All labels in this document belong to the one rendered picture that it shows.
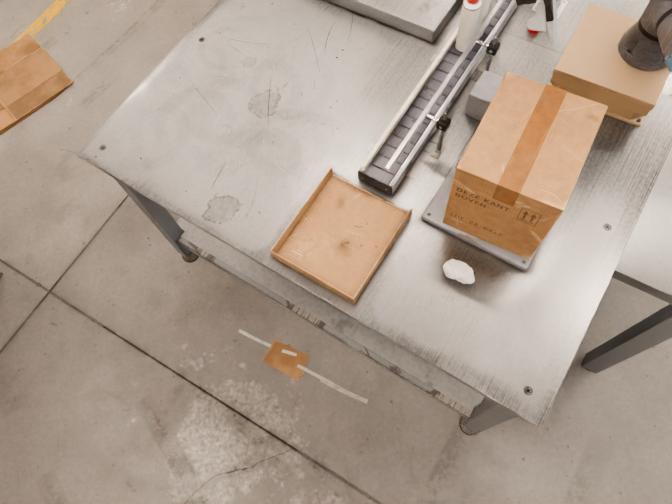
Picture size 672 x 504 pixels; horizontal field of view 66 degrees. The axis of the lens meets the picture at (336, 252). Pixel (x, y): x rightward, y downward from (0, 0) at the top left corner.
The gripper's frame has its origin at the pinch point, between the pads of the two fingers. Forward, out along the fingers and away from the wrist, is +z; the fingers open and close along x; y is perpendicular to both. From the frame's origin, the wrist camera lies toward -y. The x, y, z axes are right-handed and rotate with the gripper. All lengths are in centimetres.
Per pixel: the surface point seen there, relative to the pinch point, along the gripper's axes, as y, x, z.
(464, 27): 31.8, -17.0, 11.2
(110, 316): 178, 84, 41
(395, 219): 40, 41, 21
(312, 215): 59, 47, 11
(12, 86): 282, -12, -12
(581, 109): -4.3, 15.1, 13.1
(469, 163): 13.4, 36.4, 3.1
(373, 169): 46, 30, 13
